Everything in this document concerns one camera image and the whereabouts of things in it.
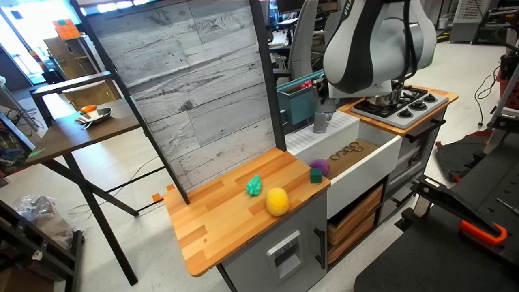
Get grey toy faucet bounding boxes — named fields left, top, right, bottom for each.
left=311, top=98, right=337, bottom=137

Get white toy sink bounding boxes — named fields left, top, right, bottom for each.
left=284, top=111, right=404, bottom=221

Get green toy grapes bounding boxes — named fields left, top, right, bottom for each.
left=245, top=174, right=264, bottom=199

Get yellow toy lemon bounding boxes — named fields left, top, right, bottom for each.
left=264, top=187, right=292, bottom=220

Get teal storage bin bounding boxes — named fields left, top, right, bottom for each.
left=276, top=71, right=328, bottom=129

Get purple toy ball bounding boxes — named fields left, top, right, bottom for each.
left=308, top=158, right=332, bottom=179

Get wooden toy kitchen unit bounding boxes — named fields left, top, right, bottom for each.
left=162, top=87, right=461, bottom=292

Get grey wood backsplash panel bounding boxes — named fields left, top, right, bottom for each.
left=68, top=0, right=289, bottom=208

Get grey cabinet door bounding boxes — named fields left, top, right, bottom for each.
left=221, top=194, right=329, bottom=292

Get grey office chair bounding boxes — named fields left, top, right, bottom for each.
left=287, top=0, right=326, bottom=82

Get wooden drawer crate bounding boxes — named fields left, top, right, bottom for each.
left=326, top=184, right=386, bottom=267

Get small metal pot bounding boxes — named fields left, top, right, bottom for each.
left=375, top=80, right=420, bottom=111

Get grey toy stove top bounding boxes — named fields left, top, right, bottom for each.
left=352, top=87, right=451, bottom=131

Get grey oven door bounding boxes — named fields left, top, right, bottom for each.
left=378, top=108, right=451, bottom=225

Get orange white small object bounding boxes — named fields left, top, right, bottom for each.
left=75, top=105, right=114, bottom=131

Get dark brown side table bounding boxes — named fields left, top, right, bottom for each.
left=0, top=71, right=169, bottom=288

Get orange sign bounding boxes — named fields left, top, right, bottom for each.
left=52, top=19, right=83, bottom=43

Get clear plastic bag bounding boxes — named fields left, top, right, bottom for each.
left=13, top=194, right=75, bottom=247

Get dark printed box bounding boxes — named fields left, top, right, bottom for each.
left=0, top=111, right=37, bottom=171

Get white floor cable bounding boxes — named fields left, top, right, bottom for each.
left=472, top=64, right=503, bottom=131

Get orange handled black clamp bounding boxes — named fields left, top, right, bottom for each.
left=410, top=174, right=511, bottom=251

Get black metal frame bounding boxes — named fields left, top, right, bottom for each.
left=0, top=200, right=86, bottom=292

